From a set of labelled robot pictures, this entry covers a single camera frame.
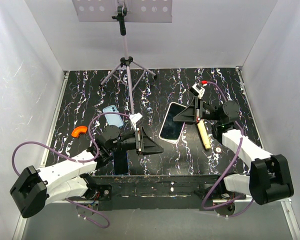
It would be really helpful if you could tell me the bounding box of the black phone without case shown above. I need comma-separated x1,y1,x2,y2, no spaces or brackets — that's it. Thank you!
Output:
113,150,129,175

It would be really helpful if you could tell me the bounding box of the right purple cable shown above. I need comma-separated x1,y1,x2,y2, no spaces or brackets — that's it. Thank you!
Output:
201,81,256,217

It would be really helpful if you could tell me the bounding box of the aluminium front rail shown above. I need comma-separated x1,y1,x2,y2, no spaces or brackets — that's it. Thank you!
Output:
12,181,300,240

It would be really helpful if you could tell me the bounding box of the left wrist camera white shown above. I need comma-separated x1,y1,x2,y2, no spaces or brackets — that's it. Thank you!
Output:
129,112,143,131

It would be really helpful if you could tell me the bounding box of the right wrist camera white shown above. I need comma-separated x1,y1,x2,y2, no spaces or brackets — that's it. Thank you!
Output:
189,81,208,99

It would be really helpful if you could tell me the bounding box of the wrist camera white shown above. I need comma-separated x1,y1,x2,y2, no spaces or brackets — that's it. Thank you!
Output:
189,81,208,99
129,112,143,131

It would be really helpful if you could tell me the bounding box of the cream toy microphone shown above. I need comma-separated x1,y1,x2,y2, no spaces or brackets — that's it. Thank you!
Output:
197,120,212,150

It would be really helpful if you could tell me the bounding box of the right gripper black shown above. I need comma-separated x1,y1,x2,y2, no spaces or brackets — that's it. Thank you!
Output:
171,96,222,125

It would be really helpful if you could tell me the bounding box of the purple cable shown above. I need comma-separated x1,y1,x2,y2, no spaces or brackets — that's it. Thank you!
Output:
201,81,256,217
11,112,135,229

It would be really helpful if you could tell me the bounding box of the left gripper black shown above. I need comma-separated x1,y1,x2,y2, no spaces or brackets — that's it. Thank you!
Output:
109,126,164,156

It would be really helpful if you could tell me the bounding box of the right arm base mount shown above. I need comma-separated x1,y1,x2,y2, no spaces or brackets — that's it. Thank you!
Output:
193,182,247,202

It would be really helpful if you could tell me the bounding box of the orange curved piece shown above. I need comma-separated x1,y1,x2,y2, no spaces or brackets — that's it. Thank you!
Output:
71,126,88,138

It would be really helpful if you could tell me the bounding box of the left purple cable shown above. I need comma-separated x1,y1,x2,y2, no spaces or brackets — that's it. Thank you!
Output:
11,112,135,229

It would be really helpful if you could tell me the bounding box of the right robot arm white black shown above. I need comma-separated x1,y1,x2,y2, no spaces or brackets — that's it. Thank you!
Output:
173,96,294,205

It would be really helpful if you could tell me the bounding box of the music stand with tripod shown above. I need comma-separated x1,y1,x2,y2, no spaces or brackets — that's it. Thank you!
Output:
72,0,173,114

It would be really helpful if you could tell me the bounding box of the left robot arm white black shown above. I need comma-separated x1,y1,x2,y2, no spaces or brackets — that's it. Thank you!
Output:
10,125,164,219

